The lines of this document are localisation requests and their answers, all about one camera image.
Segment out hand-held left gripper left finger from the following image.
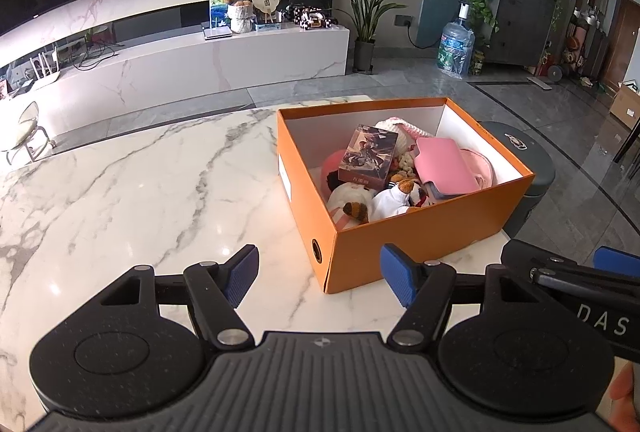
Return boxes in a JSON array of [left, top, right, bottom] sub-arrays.
[[95, 244, 260, 353]]

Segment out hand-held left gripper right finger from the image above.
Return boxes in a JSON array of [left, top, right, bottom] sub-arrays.
[[380, 244, 543, 353]]

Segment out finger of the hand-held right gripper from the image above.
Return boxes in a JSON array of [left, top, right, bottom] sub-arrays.
[[500, 239, 602, 286], [594, 247, 640, 277]]

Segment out orange cardboard box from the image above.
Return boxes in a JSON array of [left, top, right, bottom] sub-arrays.
[[276, 97, 536, 295]]

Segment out white plush toy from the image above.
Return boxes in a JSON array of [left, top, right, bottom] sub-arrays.
[[372, 179, 429, 221]]

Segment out calico cat plush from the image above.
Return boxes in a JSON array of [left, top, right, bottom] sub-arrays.
[[327, 183, 374, 229]]

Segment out pink satin pouch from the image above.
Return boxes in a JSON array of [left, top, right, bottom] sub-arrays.
[[459, 148, 497, 189]]

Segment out pink card case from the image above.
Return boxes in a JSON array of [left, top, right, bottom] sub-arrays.
[[415, 137, 484, 202]]

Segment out printed brown card box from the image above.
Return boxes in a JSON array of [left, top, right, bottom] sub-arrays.
[[338, 124, 399, 191]]

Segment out white crochet bunny doll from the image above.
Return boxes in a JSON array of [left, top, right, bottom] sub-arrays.
[[372, 118, 437, 179]]

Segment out person's right hand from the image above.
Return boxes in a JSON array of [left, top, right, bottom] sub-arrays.
[[606, 358, 640, 432]]

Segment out red round plush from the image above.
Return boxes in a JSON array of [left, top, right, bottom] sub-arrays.
[[320, 151, 352, 189]]

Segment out brown cardboard carton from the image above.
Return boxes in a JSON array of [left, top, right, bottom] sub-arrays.
[[610, 82, 640, 121]]

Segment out white marble television console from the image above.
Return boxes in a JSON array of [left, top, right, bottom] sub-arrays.
[[0, 23, 351, 148]]

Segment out brown wooden door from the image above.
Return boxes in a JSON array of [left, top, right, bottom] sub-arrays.
[[600, 0, 640, 86]]

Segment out tall potted floor plant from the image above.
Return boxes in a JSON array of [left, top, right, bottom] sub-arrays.
[[327, 0, 409, 74]]

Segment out blue water jug with pump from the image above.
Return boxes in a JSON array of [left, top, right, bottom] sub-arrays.
[[437, 2, 476, 78]]

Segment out dark grey cabinet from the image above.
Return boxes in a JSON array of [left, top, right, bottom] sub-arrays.
[[484, 0, 559, 66]]

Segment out grey flat device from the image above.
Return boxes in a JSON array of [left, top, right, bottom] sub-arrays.
[[202, 24, 234, 42]]

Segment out white small chair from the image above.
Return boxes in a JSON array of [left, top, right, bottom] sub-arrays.
[[0, 101, 57, 166]]

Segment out green blue painting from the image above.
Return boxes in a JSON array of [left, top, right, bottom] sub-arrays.
[[209, 0, 234, 28]]

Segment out black white block model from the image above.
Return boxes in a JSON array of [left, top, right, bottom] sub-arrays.
[[281, 3, 342, 31]]

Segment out white router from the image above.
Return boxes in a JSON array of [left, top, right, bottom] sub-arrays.
[[30, 52, 62, 88]]

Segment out black cables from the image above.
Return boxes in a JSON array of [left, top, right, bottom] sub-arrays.
[[75, 39, 124, 71]]

